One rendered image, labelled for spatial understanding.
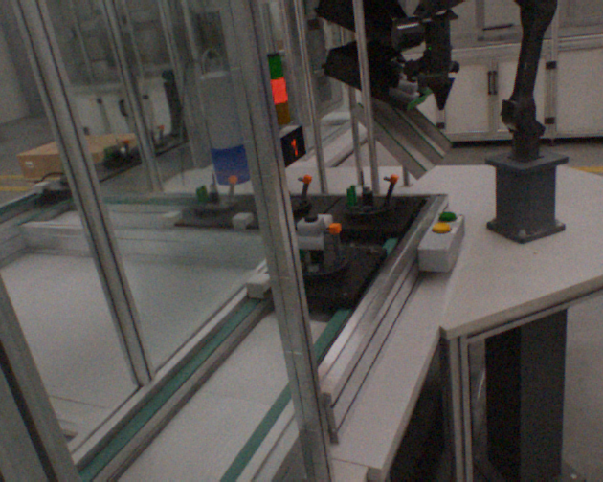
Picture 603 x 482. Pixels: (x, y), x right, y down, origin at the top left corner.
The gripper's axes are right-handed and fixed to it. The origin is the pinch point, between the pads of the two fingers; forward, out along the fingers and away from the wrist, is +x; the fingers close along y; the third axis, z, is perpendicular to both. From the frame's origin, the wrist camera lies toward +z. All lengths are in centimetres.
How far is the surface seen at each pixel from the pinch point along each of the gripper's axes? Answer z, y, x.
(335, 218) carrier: 27.0, 10.4, 28.4
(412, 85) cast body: 12.0, -19.3, 0.2
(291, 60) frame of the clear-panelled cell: 78, -80, -3
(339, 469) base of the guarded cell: 0, 82, 39
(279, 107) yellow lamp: 29.9, 25.9, -4.7
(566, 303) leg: -29, 16, 45
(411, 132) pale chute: 15.8, -28.8, 15.8
